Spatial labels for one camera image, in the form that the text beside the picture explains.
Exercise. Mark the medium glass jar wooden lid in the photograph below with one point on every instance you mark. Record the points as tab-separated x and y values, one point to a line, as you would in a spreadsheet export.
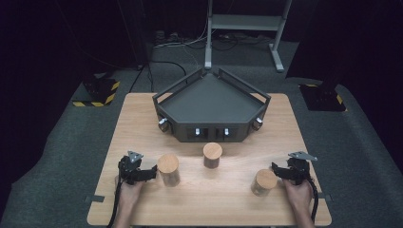
265	179

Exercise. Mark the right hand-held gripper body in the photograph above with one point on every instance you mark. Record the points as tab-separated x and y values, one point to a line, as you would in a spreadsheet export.
298	169

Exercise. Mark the tall glass jar wooden lid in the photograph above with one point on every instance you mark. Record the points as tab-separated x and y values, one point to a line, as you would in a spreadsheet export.
168	164

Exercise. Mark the short glass jar wooden lid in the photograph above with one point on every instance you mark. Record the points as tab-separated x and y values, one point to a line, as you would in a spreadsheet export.
212	151

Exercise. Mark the person's right hand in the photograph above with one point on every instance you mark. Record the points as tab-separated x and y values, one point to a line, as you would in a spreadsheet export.
297	194

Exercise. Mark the grey metal stand frame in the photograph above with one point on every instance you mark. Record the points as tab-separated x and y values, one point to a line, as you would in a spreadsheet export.
245	22

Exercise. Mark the grey tape piece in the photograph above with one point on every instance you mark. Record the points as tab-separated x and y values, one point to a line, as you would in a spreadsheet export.
94	199
326	197

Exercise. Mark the dark grey corner shelf tray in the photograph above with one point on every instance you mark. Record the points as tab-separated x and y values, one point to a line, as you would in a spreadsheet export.
210	101

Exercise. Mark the black yellow striped base plate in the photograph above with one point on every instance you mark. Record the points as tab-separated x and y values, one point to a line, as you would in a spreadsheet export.
323	98
101	91

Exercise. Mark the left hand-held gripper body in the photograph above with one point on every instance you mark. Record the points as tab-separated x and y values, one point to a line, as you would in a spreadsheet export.
129	167

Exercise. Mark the power strip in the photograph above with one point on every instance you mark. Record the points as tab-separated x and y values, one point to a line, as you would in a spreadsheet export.
164	36

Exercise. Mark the person's left hand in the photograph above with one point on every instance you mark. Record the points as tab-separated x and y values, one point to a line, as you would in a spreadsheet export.
130	191

